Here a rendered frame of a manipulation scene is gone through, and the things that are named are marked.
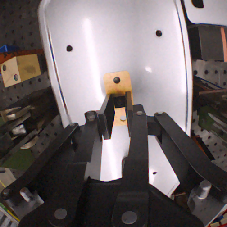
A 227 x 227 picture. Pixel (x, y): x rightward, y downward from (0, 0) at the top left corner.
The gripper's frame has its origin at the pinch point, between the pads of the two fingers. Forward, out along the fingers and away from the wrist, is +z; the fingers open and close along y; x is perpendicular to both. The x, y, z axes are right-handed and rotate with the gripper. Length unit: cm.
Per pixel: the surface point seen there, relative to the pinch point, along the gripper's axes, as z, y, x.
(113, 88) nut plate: 4.3, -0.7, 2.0
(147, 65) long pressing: 4.6, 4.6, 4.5
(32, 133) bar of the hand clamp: -1.0, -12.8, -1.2
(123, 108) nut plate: 4.3, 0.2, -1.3
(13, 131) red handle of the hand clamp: -2.8, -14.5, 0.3
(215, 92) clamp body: 10.8, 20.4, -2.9
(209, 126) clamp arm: 2.9, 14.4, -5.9
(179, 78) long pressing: 4.6, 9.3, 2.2
